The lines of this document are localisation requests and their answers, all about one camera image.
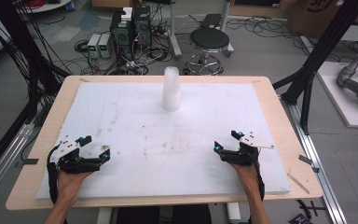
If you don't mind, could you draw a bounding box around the black computer tower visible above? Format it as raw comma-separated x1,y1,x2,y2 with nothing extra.
109,8,135,62
132,5,152,49

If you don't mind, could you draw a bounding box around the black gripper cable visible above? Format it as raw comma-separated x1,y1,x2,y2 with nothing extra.
252,152,266,202
46,143,62,206

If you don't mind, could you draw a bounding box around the aluminium rail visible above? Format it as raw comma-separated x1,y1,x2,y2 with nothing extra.
280,94,349,224
0,121,35,209

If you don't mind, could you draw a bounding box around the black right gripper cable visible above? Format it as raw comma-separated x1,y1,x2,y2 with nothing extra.
252,152,266,202

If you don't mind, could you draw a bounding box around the stack of clear plastic cups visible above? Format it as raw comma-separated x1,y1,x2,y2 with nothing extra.
161,65,182,112

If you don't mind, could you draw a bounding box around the black round stool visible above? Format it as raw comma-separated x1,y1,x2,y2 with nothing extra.
185,27,231,77

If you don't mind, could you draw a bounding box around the white platform board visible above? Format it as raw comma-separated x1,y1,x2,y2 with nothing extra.
316,61,358,130

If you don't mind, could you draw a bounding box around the white foam board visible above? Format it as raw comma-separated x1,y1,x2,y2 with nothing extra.
35,81,292,201

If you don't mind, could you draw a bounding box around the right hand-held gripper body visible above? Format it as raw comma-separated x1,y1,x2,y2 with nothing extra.
220,131,275,167

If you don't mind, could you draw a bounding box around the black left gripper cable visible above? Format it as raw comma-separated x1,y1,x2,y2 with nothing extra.
46,143,62,206

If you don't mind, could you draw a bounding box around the person's right hand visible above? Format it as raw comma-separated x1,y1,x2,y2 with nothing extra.
228,161,261,189

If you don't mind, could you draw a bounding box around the thin wooden stick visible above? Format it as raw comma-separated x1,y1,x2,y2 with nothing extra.
286,172,310,195

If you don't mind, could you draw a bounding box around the grey bench power supply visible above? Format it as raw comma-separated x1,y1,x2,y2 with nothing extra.
98,33,114,59
87,33,103,59

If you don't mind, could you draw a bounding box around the black frame post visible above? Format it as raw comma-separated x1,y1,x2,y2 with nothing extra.
0,0,71,94
272,0,358,135

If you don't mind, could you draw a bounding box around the person's left hand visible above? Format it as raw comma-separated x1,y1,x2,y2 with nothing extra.
57,169,94,201

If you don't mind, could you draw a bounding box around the cardboard box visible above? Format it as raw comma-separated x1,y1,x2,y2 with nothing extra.
286,0,358,39

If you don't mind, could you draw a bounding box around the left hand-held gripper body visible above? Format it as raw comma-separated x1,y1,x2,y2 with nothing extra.
49,134,103,175

